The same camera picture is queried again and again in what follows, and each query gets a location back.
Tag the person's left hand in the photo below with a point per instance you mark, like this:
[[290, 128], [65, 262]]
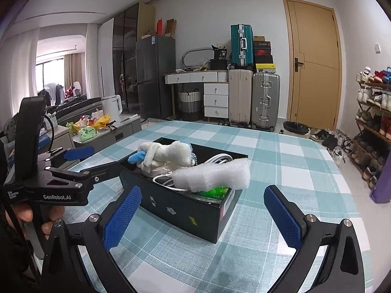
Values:
[[52, 216]]

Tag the rack of hanging clothes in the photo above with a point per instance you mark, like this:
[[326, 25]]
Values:
[[61, 91]]

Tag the dark sofa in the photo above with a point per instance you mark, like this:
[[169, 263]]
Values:
[[76, 108]]

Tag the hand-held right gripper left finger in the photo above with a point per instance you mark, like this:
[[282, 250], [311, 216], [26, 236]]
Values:
[[122, 219]]

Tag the black cardboard box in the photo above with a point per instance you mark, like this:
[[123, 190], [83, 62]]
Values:
[[183, 216]]

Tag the brown curtain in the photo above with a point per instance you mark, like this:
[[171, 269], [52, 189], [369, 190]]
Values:
[[74, 73]]

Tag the white blue plush toy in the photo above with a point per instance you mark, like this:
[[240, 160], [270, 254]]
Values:
[[165, 155]]

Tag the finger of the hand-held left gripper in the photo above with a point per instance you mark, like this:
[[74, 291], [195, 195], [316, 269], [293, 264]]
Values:
[[100, 172], [79, 153]]

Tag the black bag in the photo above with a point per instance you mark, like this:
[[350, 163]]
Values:
[[220, 58]]

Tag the black trash bin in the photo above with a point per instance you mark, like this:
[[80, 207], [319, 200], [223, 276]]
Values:
[[295, 127]]

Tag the wooden shoe rack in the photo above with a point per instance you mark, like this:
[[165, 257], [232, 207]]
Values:
[[372, 122]]

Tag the white curtain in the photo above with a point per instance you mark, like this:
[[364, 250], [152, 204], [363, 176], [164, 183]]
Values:
[[93, 61]]

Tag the white foam sheet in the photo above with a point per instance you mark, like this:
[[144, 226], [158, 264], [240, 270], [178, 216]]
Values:
[[213, 175]]

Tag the beige suitcase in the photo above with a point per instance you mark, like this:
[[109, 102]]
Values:
[[240, 97]]

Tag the black yellow shoe box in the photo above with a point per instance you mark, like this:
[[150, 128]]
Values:
[[265, 66]]

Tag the grey low cabinet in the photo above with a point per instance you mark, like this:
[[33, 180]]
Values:
[[122, 131]]

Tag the brown paper bag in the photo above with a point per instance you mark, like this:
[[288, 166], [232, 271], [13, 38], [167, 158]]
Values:
[[171, 28]]

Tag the dark glossy cabinet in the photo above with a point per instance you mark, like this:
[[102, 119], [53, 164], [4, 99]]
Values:
[[125, 58]]

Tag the grey refrigerator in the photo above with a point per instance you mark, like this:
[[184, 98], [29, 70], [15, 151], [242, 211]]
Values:
[[155, 76]]

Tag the white kettle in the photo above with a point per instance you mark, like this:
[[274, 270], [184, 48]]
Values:
[[111, 106]]

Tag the silver suitcase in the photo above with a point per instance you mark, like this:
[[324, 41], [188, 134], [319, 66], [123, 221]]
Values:
[[265, 100]]

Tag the oval metal frame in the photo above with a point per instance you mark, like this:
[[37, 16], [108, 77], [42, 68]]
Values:
[[191, 52]]

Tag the striped laundry basket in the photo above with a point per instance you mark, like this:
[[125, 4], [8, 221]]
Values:
[[190, 105]]

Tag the red black shoe box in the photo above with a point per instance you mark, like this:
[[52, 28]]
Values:
[[263, 55]]

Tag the dark shoe box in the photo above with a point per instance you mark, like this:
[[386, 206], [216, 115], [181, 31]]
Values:
[[262, 42]]

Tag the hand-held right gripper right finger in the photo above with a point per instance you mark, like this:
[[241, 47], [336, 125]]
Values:
[[284, 216]]

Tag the green plastic bag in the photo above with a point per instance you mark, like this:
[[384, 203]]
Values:
[[87, 134]]

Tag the blue bag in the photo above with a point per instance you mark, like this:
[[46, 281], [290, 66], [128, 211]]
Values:
[[387, 74]]

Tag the green packet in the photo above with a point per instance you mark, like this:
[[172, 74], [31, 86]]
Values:
[[217, 193]]

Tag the yellow plastic bag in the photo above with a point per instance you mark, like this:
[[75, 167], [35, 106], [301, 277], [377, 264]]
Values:
[[102, 121]]

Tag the pile of loose shoes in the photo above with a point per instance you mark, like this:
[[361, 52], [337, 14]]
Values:
[[331, 143]]

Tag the yellow wooden door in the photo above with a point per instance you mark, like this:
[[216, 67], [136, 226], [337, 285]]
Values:
[[314, 82]]

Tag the white desk with drawers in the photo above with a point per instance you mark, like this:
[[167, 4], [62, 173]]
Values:
[[215, 100]]

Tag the purple bag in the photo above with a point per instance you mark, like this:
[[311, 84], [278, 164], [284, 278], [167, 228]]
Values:
[[381, 186]]

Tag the teal suitcase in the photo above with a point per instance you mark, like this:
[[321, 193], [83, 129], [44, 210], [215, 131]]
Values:
[[241, 42]]

